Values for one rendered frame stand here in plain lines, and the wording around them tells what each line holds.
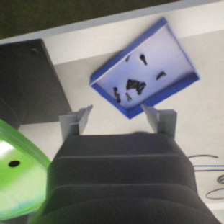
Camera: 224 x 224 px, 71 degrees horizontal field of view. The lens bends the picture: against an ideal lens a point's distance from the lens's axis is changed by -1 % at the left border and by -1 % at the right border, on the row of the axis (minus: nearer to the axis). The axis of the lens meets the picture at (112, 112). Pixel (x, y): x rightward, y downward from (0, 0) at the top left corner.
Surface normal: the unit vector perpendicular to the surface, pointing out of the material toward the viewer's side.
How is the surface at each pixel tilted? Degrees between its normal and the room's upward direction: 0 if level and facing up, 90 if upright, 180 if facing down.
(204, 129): 0
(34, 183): 25
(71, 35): 0
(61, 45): 0
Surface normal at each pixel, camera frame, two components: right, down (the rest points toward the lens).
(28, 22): 0.00, 0.70
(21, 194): 0.39, 0.65
